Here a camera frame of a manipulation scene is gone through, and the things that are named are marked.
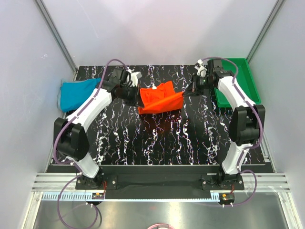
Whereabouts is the aluminium frame rail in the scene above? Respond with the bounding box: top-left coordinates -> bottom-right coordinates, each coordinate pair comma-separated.
32,173 -> 290,192

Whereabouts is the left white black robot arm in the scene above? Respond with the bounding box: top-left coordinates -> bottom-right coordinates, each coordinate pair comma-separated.
53,66 -> 143,189

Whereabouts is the green plastic tray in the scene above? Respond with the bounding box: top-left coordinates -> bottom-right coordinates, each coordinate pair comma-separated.
214,58 -> 261,108

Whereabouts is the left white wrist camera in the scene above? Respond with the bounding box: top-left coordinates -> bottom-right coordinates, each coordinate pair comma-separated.
126,70 -> 142,87

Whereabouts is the right orange black connector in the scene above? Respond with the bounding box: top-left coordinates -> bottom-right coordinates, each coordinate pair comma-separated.
220,193 -> 235,202

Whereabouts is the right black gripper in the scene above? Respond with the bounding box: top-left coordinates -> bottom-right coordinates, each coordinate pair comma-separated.
182,73 -> 214,97

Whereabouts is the pink cable loop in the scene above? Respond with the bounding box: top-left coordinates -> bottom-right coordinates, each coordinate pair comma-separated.
147,223 -> 173,229

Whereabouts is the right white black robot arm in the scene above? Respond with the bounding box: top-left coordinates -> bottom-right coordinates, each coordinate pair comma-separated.
183,57 -> 265,190

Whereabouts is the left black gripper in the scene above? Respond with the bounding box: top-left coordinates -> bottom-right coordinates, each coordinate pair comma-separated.
120,84 -> 144,108

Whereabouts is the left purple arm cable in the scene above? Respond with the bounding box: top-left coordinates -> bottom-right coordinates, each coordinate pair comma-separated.
52,58 -> 129,226

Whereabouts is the orange t shirt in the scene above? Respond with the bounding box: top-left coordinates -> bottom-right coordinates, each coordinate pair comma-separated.
138,81 -> 183,115

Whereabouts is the left orange black connector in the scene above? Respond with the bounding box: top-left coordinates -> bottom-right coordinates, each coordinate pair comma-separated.
92,193 -> 104,199

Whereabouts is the white slotted cable duct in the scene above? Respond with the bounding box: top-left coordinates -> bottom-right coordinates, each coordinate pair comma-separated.
42,192 -> 221,201

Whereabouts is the orange black connector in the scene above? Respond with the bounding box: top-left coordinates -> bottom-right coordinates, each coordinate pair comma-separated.
220,193 -> 235,202
92,193 -> 104,199

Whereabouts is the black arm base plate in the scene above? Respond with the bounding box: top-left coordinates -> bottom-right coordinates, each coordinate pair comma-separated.
76,165 -> 244,191

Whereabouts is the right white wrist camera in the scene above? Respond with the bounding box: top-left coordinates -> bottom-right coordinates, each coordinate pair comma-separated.
195,59 -> 207,78

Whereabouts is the black marbled table mat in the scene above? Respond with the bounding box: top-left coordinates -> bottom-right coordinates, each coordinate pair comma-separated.
49,64 -> 267,166

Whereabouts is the folded teal t shirt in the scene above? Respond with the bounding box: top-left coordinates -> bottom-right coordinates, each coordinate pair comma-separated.
57,78 -> 101,113

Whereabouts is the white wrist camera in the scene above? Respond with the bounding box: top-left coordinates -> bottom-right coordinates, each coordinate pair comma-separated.
195,59 -> 207,78
126,70 -> 142,87

